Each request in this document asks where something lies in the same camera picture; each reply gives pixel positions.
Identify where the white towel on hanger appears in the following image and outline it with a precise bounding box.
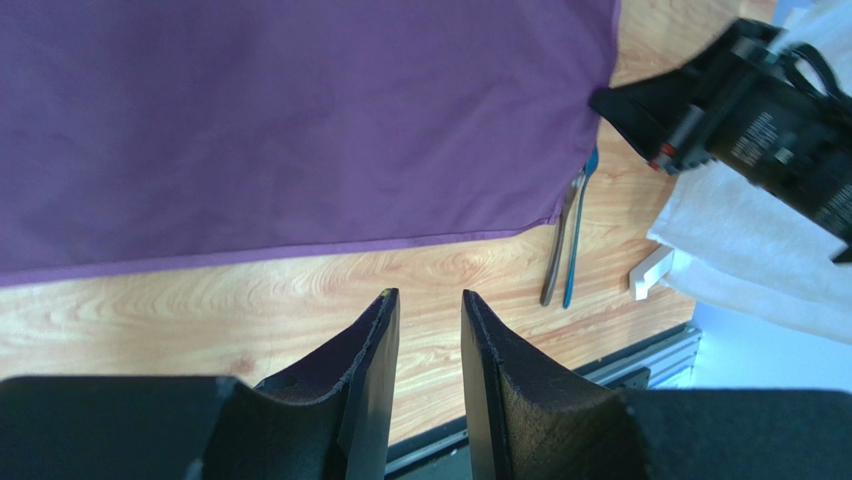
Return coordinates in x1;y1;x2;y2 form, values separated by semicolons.
646;0;852;346

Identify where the purple cloth napkin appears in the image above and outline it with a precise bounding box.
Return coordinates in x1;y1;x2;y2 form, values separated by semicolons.
1;1;621;286

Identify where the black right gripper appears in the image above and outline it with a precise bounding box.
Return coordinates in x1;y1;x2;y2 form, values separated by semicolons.
589;19;851;244

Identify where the metal clothes rack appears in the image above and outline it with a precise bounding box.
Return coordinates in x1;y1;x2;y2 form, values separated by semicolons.
629;246;674;301

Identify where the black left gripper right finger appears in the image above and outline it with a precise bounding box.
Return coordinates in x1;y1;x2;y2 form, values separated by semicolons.
461;290;851;479

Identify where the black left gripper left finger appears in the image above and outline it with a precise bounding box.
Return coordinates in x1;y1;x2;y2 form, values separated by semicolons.
1;289;399;479

